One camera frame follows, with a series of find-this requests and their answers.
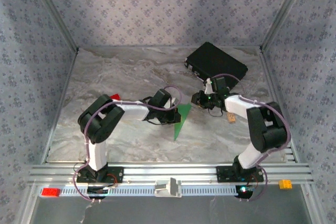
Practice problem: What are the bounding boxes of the green paper sheet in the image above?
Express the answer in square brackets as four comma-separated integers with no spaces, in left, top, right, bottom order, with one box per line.
[173,103,192,142]

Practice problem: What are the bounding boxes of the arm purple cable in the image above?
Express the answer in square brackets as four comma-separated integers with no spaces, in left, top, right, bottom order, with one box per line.
[211,73,291,202]
[72,84,183,204]

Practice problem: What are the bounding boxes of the aluminium frame leg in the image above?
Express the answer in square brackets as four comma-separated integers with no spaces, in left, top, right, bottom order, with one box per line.
[19,185,40,224]
[301,184,325,224]

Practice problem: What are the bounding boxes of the grey plastic bracket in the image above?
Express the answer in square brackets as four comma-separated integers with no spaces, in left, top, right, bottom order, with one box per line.
[154,177,182,198]

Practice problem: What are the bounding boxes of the black controller board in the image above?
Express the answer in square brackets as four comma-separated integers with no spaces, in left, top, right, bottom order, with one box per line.
[87,186,110,200]
[235,185,255,199]

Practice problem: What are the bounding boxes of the aluminium table side rail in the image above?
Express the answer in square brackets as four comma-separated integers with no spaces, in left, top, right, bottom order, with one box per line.
[40,49,79,164]
[258,49,300,163]

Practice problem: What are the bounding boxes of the thick red toy brick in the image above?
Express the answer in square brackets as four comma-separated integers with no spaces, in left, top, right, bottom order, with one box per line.
[41,187,61,198]

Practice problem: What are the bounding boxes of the yellow toy brick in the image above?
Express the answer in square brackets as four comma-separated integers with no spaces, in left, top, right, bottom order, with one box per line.
[278,179,293,190]

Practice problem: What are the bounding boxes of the white slotted cable duct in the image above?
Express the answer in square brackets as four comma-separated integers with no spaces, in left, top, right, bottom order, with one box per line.
[39,185,253,197]

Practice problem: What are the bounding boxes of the aluminium mounting rail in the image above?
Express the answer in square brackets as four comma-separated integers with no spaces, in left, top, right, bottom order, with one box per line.
[28,163,314,186]

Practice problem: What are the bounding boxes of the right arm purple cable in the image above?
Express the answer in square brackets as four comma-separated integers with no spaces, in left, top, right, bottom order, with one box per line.
[211,73,291,202]

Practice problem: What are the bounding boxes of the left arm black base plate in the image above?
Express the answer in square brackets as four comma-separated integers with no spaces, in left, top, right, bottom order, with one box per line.
[76,166,124,184]

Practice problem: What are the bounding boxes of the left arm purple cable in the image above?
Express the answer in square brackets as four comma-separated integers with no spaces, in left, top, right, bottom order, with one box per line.
[72,84,183,204]

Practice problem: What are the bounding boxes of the black hard case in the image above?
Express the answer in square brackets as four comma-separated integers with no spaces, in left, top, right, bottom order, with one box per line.
[184,41,249,90]

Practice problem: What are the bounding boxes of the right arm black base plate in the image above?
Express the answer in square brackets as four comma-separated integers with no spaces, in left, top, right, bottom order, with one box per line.
[216,165,265,183]

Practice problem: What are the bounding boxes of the aluminium corner post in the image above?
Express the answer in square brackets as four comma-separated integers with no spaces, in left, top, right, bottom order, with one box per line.
[259,0,314,51]

